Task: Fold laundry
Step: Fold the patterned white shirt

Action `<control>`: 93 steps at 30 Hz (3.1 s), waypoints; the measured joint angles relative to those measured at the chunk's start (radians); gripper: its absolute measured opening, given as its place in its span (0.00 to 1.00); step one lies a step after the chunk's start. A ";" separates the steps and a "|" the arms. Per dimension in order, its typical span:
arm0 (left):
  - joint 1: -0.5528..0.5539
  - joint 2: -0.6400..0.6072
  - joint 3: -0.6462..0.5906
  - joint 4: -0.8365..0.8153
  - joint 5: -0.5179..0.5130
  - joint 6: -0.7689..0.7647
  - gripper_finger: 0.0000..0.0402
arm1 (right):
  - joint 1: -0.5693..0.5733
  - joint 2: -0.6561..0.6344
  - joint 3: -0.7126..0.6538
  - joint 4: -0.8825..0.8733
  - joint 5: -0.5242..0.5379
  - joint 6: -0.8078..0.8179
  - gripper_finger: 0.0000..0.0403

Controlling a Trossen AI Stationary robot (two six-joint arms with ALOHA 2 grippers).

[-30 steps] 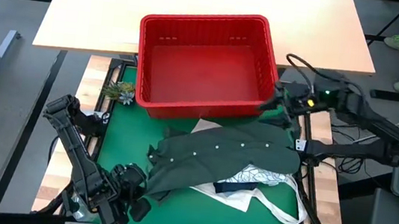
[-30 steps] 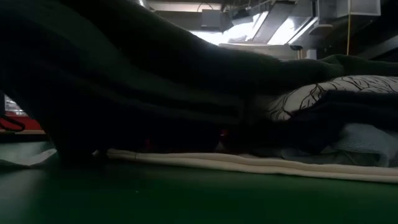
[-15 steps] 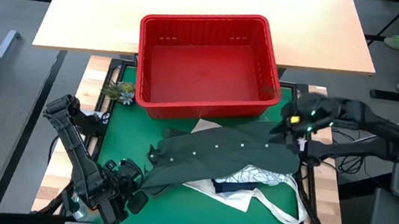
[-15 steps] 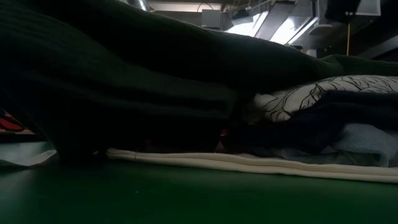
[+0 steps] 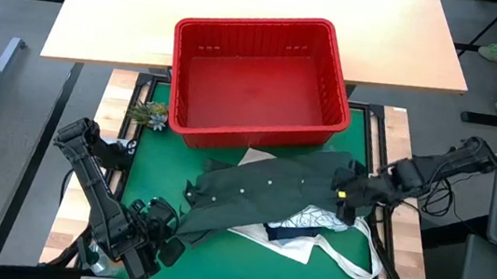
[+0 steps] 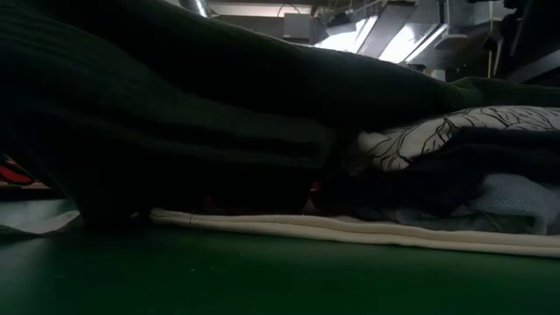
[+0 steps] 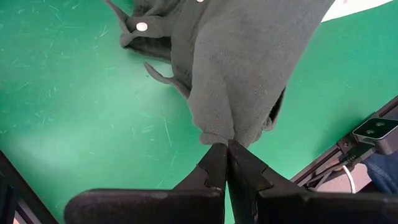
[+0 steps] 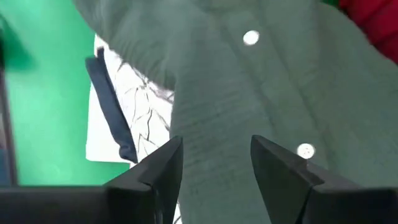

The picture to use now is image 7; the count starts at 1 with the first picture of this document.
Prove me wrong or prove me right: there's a small black camera box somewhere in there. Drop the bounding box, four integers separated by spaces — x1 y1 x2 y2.
352 117 398 156

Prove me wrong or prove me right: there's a person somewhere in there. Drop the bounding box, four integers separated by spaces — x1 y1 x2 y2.
362 151 398 195

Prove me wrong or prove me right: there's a thin white cable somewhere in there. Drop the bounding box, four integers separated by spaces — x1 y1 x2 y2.
341 164 358 194

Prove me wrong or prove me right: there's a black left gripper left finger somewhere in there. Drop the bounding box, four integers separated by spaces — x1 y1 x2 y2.
63 142 228 224

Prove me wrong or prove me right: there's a green table mat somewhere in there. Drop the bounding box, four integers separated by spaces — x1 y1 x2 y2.
0 0 398 224

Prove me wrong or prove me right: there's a dark green garment white label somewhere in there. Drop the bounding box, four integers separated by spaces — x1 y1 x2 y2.
104 0 335 149

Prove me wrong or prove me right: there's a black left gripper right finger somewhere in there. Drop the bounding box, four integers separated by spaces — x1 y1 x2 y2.
227 139 398 224

